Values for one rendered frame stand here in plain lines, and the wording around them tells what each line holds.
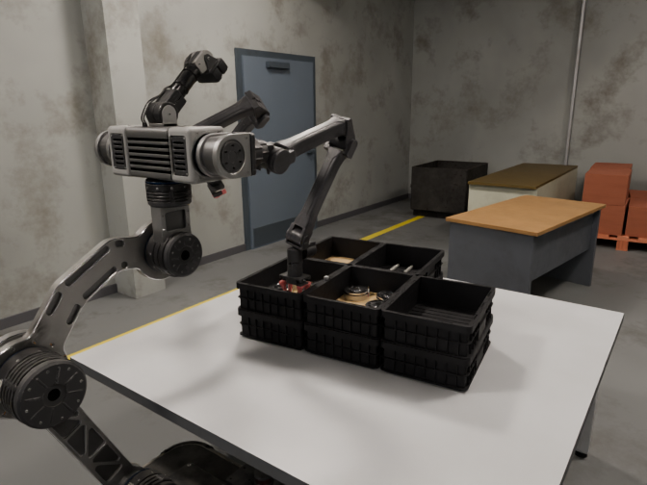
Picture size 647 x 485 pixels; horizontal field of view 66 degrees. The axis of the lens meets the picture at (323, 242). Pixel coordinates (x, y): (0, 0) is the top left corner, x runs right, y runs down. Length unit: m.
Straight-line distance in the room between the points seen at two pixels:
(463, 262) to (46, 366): 3.15
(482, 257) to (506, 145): 4.58
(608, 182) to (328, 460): 5.37
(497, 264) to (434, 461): 2.60
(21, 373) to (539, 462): 1.31
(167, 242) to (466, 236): 2.74
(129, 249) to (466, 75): 7.38
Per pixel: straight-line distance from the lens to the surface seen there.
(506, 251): 3.81
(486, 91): 8.42
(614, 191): 6.37
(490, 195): 5.83
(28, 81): 4.39
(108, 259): 1.62
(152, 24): 5.00
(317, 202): 1.81
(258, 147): 1.46
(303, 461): 1.40
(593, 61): 8.09
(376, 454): 1.43
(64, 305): 1.58
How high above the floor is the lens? 1.58
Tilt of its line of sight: 15 degrees down
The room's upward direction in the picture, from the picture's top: 1 degrees counter-clockwise
